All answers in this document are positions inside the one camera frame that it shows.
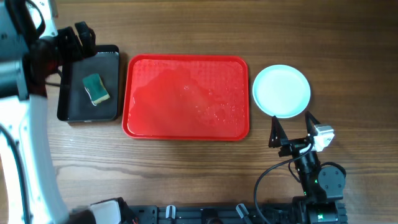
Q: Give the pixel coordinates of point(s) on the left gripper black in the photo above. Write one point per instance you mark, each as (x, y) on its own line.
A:
(76, 50)

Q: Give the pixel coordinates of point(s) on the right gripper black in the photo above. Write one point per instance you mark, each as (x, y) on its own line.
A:
(278, 140)

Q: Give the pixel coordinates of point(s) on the light blue plate top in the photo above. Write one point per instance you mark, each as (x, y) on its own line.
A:
(281, 91)

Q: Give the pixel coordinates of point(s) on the yellow green sponge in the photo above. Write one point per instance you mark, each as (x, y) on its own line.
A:
(95, 89)

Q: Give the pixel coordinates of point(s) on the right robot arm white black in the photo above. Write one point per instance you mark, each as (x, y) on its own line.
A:
(322, 183)

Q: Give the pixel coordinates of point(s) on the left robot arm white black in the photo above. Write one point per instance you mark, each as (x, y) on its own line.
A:
(32, 191)

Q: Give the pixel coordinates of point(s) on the black water basin tray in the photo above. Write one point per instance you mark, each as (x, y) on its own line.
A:
(74, 104)

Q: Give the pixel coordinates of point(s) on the red plastic tray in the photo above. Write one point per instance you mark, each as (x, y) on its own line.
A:
(186, 97)

